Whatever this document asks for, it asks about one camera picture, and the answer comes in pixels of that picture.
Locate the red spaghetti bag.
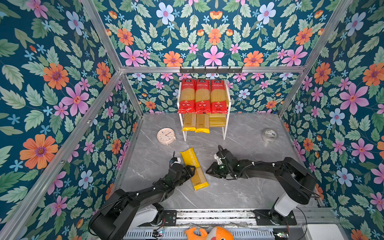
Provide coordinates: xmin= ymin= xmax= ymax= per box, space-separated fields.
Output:
xmin=178 ymin=79 xmax=196 ymax=114
xmin=211 ymin=80 xmax=228 ymax=114
xmin=195 ymin=79 xmax=211 ymax=114

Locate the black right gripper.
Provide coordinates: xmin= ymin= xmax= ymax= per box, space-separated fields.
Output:
xmin=203 ymin=162 xmax=232 ymax=178

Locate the yellow pasta bag bottom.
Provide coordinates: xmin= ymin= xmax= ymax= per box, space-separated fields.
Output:
xmin=181 ymin=148 xmax=209 ymax=192

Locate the white box corner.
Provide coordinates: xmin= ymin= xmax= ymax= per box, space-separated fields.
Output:
xmin=306 ymin=224 xmax=344 ymax=240

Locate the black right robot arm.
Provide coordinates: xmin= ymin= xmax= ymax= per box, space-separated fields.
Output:
xmin=206 ymin=146 xmax=317 ymax=222

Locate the black hook rail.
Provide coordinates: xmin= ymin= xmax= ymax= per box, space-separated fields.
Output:
xmin=179 ymin=66 xmax=243 ymax=75

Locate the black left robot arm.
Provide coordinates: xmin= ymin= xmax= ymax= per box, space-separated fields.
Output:
xmin=88 ymin=157 xmax=196 ymax=240

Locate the pink round clock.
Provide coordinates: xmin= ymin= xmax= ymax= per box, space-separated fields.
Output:
xmin=157 ymin=128 xmax=176 ymax=146

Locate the yellow pasta bag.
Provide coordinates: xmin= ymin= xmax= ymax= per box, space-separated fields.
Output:
xmin=181 ymin=148 xmax=209 ymax=192
xmin=195 ymin=114 xmax=210 ymax=134
xmin=182 ymin=114 xmax=197 ymax=132

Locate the orange plush toy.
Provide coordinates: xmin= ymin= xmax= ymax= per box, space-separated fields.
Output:
xmin=184 ymin=227 xmax=234 ymax=240

